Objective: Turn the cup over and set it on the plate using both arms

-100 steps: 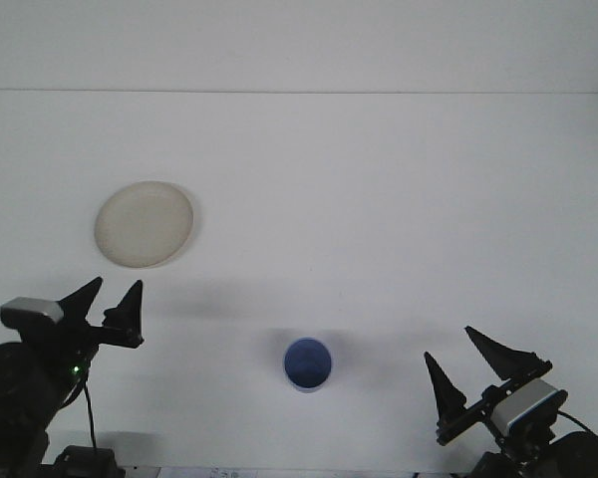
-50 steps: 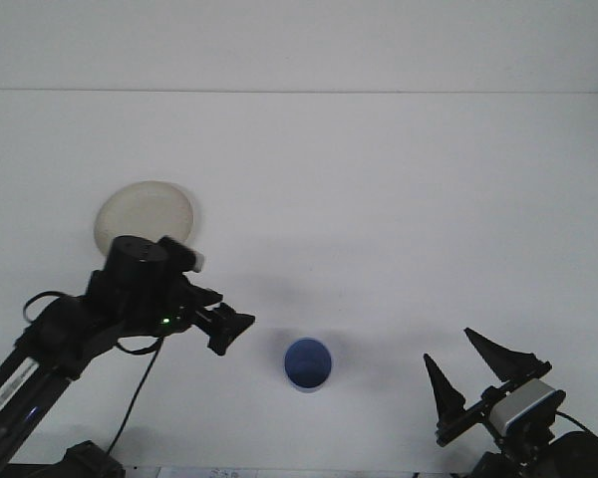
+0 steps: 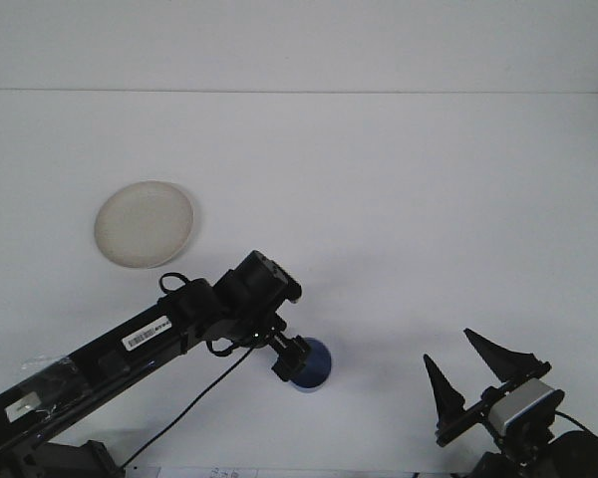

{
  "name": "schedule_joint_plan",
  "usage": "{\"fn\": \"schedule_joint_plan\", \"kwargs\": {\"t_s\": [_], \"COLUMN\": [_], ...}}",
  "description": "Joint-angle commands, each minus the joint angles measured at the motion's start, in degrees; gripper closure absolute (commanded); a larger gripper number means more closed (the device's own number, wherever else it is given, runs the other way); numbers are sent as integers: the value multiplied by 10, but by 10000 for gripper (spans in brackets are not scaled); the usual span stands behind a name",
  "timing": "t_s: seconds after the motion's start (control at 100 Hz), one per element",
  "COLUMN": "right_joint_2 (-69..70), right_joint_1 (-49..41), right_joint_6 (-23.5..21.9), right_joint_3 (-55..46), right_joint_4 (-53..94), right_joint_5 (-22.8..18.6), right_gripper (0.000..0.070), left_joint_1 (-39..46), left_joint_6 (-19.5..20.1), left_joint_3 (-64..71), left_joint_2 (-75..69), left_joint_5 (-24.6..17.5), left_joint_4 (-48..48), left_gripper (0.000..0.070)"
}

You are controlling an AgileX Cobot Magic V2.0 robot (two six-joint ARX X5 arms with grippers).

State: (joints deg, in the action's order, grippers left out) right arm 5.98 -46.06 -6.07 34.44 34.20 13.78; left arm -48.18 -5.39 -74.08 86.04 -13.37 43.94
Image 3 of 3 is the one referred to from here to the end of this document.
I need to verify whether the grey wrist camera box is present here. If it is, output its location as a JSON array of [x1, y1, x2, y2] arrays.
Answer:
[[489, 377, 566, 434]]

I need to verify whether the pale blue cup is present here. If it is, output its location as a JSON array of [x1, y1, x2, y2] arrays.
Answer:
[[291, 337, 334, 395]]

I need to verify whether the pale round plate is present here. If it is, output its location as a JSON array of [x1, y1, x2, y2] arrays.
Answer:
[[93, 179, 195, 270]]

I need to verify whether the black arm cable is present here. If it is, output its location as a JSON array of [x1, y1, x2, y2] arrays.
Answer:
[[122, 338, 260, 469], [552, 409, 587, 432]]

